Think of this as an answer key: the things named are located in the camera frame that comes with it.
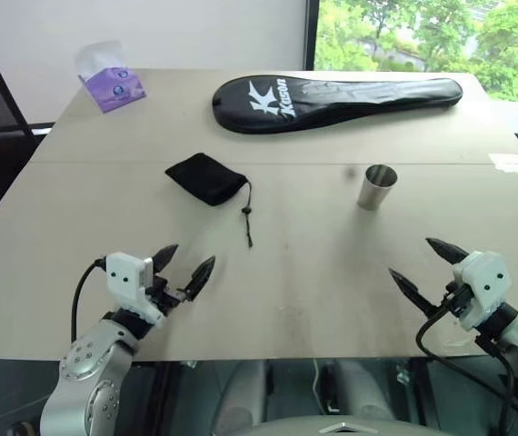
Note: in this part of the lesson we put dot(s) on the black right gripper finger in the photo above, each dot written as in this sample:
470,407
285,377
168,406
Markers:
411,290
447,251

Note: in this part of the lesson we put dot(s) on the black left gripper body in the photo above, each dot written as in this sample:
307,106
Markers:
164,293

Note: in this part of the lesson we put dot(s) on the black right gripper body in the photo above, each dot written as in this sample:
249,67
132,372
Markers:
455,300

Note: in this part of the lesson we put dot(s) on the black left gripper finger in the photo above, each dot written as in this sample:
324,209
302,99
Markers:
200,276
164,259

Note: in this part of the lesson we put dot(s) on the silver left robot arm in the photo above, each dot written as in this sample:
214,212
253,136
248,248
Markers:
87,363

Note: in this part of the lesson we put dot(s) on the metal table clamp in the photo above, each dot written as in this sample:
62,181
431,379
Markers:
403,373
191,363

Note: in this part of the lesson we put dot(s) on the stainless steel cup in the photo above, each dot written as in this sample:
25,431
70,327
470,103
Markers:
375,191

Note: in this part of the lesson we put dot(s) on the grey rounded shape under table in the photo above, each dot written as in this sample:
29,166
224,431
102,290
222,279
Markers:
245,390
363,388

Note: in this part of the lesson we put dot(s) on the purple tissue pack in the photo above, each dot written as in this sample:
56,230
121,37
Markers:
113,88

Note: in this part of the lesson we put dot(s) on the black racket cover white print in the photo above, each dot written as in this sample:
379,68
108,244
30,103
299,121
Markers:
327,102

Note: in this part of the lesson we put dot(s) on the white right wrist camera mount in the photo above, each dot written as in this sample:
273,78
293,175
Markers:
484,281

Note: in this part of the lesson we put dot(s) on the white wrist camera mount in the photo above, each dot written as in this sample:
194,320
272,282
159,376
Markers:
484,281
125,277

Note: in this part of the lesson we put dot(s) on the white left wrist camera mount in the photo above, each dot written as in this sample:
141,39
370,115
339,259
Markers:
125,277

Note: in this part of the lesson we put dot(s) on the window with black frame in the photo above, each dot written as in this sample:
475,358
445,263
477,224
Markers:
427,32

